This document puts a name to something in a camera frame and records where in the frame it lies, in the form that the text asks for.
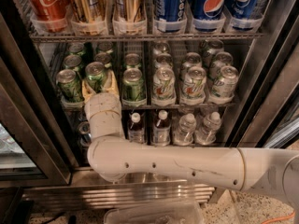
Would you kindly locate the wire shelf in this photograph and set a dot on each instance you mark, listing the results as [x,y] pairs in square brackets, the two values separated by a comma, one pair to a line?
[149,37]
[151,107]

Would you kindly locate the blue Pepsi can left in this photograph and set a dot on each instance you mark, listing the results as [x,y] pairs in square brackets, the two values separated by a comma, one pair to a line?
[169,14]

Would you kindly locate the gold can left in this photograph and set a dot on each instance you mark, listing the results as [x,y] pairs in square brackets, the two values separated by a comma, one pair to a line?
[88,16]

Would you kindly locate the clear plastic bin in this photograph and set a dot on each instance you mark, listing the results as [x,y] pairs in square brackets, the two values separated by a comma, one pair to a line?
[160,212]

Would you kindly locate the stainless steel fridge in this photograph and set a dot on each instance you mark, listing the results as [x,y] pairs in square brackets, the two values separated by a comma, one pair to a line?
[258,62]

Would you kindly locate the white diet can back left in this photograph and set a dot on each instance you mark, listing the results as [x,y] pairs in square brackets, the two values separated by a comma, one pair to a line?
[160,47]

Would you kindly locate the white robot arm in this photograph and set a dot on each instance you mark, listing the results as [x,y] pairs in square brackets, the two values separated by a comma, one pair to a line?
[271,172]

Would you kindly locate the white diet can second-row left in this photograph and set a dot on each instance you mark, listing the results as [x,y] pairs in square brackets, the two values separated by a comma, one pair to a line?
[163,59]

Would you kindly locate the brown tea bottle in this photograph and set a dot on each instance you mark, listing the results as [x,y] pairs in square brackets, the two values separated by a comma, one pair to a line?
[161,129]
[136,130]

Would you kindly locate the green can second-row right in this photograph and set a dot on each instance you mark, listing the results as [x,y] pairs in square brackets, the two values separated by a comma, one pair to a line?
[132,60]

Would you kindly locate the gold can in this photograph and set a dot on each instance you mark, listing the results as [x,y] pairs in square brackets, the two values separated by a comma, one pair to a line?
[88,16]
[130,15]

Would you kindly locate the white diet can front right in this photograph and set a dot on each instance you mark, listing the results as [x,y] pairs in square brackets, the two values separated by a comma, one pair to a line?
[224,84]

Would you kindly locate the white diet can back right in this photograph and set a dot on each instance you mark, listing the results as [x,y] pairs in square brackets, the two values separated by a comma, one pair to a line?
[209,48]

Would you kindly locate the middle wire shelf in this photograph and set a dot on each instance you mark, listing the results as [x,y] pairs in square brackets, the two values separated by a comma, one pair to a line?
[151,107]

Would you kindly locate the silver can bottom front left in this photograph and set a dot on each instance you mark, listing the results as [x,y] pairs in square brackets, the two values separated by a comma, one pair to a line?
[84,133]

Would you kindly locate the blue Pepsi can middle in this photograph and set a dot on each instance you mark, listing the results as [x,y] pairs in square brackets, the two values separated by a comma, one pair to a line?
[206,11]

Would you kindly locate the red Coca-Cola can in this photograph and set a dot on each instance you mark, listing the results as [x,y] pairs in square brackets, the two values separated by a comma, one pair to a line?
[51,14]

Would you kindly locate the clear water bottle left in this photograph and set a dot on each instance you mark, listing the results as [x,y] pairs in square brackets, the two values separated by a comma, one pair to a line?
[183,134]

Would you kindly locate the fridge glass door right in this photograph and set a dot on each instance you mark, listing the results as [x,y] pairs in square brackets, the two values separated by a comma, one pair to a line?
[276,122]

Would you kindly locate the brown tea bottle left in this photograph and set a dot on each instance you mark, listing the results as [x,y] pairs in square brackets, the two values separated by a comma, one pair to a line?
[136,130]

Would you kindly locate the clear water bottle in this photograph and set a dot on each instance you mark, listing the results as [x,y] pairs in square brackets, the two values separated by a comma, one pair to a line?
[206,134]
[183,134]

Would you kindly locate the white diet can front middle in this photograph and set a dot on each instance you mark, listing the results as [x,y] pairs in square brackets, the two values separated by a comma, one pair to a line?
[194,83]

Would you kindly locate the fridge glass door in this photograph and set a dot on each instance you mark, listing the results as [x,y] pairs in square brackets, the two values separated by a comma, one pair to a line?
[26,116]
[276,122]

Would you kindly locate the green can second-row left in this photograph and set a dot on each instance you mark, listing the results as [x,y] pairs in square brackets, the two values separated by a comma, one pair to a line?
[75,63]

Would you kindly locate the clear water bottle right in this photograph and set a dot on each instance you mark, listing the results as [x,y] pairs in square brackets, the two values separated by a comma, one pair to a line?
[206,134]

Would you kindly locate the white diet can second-row middle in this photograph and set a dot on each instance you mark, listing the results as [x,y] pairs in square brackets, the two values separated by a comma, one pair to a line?
[191,59]

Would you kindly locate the blue Pepsi can right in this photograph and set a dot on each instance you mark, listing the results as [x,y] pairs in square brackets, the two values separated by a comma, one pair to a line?
[246,15]

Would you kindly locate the white diet can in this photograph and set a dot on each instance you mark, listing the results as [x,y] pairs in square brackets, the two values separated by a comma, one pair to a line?
[194,83]
[209,48]
[160,47]
[224,84]
[163,83]

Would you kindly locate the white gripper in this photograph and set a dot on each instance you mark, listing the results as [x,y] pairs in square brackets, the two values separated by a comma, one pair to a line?
[102,103]

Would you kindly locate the white diet can second-row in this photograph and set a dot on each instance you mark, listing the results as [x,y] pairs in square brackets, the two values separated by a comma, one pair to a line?
[191,59]
[163,59]
[220,59]

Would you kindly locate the brown tea bottle right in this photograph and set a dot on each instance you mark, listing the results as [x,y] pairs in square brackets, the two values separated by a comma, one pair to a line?
[161,129]

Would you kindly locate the top wire shelf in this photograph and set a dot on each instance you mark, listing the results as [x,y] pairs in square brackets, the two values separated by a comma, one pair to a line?
[149,37]

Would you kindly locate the white diet can front left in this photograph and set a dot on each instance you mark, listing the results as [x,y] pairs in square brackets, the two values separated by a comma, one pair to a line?
[163,83]

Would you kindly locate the white diet can second-row right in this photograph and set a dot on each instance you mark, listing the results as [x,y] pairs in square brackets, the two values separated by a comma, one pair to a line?
[220,59]

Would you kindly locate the gold can right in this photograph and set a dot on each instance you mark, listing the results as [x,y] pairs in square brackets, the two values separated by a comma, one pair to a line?
[130,15]

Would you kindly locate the blue pepsi can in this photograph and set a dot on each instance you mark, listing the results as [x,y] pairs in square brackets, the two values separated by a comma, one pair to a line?
[206,11]
[169,14]
[246,15]

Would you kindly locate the fridge glass door left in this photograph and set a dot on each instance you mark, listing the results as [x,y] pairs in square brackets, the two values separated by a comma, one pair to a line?
[26,116]

